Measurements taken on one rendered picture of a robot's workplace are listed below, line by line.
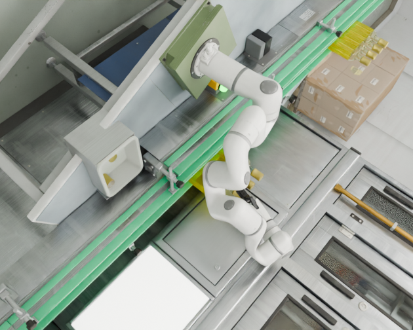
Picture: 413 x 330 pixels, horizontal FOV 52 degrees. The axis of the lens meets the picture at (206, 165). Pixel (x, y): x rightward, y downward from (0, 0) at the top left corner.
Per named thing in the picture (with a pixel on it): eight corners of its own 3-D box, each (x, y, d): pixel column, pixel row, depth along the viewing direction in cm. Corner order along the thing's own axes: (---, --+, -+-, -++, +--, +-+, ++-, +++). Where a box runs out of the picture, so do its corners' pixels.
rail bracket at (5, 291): (-4, 291, 140) (38, 340, 133) (-26, 277, 126) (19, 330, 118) (8, 281, 142) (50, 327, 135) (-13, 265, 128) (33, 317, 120)
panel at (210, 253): (66, 326, 153) (131, 397, 142) (64, 325, 151) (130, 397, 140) (226, 168, 189) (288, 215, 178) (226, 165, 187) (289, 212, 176)
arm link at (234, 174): (217, 130, 134) (193, 165, 129) (249, 131, 124) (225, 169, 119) (238, 158, 142) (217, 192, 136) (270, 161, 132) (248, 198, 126)
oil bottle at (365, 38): (328, 31, 220) (376, 58, 211) (331, 23, 215) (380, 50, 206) (334, 26, 222) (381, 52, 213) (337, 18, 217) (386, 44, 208)
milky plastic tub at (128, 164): (93, 185, 154) (109, 200, 151) (78, 152, 135) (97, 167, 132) (128, 155, 161) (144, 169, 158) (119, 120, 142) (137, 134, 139)
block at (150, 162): (143, 169, 164) (156, 180, 161) (140, 156, 156) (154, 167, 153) (149, 164, 165) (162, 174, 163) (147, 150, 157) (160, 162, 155)
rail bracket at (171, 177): (157, 183, 163) (179, 202, 159) (153, 160, 149) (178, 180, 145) (162, 177, 164) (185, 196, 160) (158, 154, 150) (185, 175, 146)
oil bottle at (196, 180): (176, 172, 173) (216, 203, 166) (176, 165, 169) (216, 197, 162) (185, 164, 176) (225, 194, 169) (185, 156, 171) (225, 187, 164)
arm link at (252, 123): (253, 139, 127) (250, 164, 141) (288, 84, 136) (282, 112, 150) (225, 126, 129) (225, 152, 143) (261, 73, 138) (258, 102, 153)
